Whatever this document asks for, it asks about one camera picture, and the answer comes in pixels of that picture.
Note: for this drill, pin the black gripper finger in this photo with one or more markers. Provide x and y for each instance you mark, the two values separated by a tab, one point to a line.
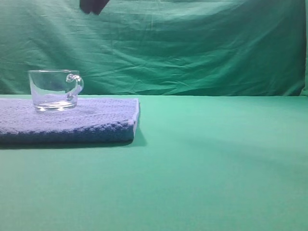
92	6

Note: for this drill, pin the transparent glass cup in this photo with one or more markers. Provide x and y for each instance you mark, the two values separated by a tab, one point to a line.
55	90

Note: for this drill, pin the folded blue towel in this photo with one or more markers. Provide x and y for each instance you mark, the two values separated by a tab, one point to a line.
92	120

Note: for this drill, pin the green backdrop cloth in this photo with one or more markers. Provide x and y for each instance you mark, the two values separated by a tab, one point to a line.
159	47

